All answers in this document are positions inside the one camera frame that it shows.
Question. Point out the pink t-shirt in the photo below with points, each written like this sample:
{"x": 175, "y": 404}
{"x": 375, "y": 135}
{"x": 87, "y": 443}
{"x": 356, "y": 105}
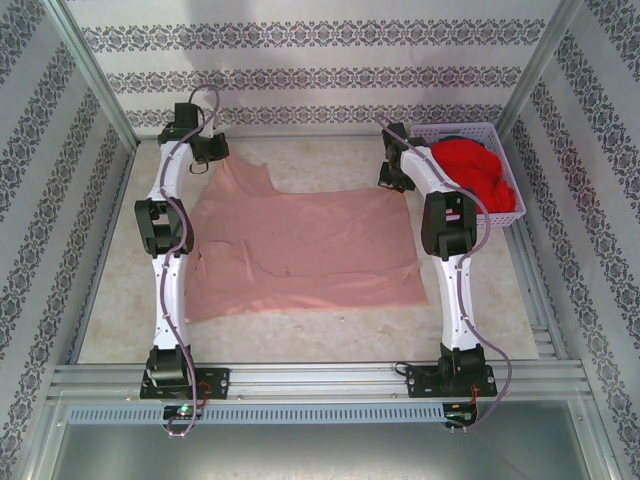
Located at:
{"x": 310, "y": 240}

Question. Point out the lavender plastic basket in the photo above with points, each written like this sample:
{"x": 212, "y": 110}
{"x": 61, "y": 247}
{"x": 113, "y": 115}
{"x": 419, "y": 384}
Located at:
{"x": 500, "y": 220}

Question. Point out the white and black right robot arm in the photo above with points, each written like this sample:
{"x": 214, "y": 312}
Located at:
{"x": 457, "y": 300}

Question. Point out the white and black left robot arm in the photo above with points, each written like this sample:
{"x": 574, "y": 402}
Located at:
{"x": 170, "y": 300}

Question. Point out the dark blue garment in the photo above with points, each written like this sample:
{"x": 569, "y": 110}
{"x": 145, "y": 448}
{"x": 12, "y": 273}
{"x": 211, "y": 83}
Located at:
{"x": 455, "y": 136}

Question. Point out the red garment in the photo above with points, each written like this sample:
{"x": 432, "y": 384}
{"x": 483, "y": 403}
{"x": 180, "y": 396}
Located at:
{"x": 480, "y": 165}

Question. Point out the right circuit board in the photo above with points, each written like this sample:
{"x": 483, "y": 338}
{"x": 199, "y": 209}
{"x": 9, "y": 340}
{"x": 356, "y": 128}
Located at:
{"x": 457, "y": 415}

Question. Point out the circuit board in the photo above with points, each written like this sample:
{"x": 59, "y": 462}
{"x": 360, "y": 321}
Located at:
{"x": 185, "y": 411}
{"x": 457, "y": 415}

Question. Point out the grey sheet metal tray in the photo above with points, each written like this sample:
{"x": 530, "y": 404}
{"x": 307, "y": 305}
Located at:
{"x": 320, "y": 455}

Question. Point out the left circuit board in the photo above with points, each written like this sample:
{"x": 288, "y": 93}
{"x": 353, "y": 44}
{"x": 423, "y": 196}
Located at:
{"x": 185, "y": 411}

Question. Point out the aluminium frame post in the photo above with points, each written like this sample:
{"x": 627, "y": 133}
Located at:
{"x": 533, "y": 75}
{"x": 97, "y": 75}

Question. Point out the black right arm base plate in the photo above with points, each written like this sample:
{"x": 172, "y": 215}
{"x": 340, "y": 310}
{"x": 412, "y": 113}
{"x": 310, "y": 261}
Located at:
{"x": 420, "y": 382}

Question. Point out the aluminium mounting rail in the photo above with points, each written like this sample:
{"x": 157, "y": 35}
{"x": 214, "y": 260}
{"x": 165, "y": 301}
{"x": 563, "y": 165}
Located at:
{"x": 320, "y": 377}

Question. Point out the aluminium side rail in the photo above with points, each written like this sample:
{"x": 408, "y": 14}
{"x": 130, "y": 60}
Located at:
{"x": 542, "y": 340}

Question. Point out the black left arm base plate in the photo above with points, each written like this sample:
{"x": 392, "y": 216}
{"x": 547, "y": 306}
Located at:
{"x": 217, "y": 382}

